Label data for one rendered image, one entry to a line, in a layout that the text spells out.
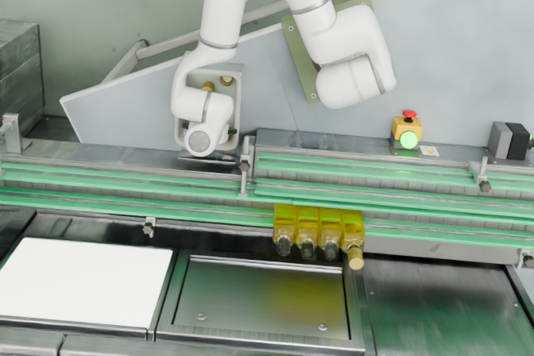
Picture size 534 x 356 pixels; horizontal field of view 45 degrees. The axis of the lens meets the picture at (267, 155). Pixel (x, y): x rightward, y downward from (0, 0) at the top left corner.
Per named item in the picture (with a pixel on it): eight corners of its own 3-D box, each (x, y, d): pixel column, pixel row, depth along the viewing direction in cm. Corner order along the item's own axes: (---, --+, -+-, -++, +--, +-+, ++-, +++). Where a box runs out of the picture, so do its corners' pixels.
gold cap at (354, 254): (350, 245, 154) (351, 256, 150) (364, 249, 154) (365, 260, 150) (345, 257, 155) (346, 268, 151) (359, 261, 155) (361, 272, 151)
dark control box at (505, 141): (485, 146, 181) (494, 158, 174) (492, 120, 178) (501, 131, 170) (515, 148, 181) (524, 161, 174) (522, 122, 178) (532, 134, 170)
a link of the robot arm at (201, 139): (192, 89, 143) (234, 98, 143) (198, 86, 153) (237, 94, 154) (179, 154, 145) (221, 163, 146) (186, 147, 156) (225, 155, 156)
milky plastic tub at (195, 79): (179, 133, 183) (173, 146, 175) (180, 58, 173) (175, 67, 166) (239, 139, 183) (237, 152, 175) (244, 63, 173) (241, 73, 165)
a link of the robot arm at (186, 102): (240, 34, 142) (226, 117, 153) (183, 22, 142) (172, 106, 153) (235, 48, 135) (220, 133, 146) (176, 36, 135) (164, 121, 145)
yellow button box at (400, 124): (389, 137, 181) (392, 148, 175) (393, 113, 178) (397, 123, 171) (414, 140, 181) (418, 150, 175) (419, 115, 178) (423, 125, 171)
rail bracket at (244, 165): (239, 182, 174) (235, 205, 163) (242, 125, 167) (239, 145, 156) (249, 183, 174) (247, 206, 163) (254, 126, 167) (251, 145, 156)
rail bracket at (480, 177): (463, 168, 171) (477, 192, 158) (470, 143, 168) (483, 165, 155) (478, 170, 171) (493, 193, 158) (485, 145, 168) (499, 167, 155)
